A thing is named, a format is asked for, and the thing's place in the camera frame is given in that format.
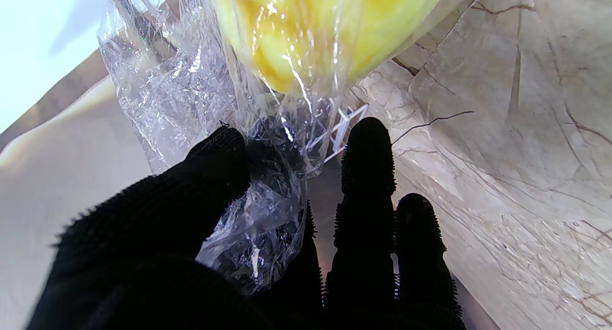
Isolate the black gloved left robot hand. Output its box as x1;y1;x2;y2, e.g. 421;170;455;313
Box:
26;117;467;330

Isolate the clear plastic bread bag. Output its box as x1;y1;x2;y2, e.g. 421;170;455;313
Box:
96;0;483;295

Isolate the yellow melon bread bun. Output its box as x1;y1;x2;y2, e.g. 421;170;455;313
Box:
210;0;450;94

